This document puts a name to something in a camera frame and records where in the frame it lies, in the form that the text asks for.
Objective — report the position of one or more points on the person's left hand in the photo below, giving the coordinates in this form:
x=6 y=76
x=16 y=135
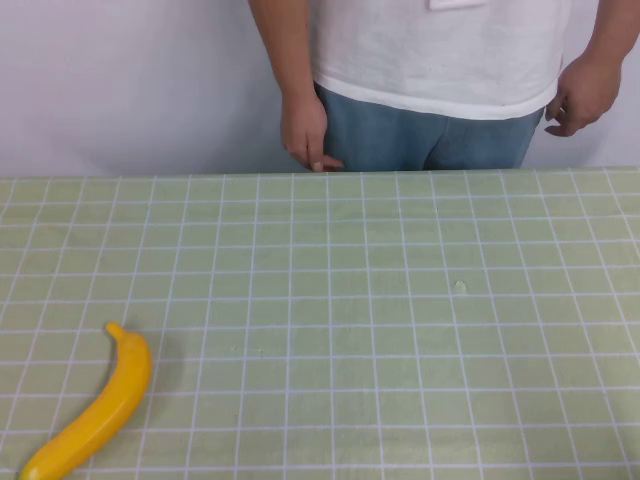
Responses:
x=587 y=95

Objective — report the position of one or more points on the person's right hand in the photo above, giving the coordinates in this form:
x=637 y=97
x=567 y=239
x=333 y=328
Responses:
x=302 y=125

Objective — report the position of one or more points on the yellow plastic banana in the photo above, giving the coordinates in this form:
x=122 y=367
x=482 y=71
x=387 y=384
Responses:
x=127 y=380

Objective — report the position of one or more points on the person's left forearm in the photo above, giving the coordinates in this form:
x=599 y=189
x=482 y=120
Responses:
x=612 y=30

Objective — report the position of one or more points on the person's right forearm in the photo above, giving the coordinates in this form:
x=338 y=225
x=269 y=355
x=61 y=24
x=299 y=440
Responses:
x=280 y=45

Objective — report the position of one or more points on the blue jeans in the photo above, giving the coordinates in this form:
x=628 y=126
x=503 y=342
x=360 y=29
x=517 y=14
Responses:
x=390 y=135

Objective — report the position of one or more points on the white t-shirt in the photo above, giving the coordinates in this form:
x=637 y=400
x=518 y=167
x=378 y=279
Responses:
x=430 y=55

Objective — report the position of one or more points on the green checked tablecloth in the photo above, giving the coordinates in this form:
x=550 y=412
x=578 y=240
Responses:
x=350 y=325

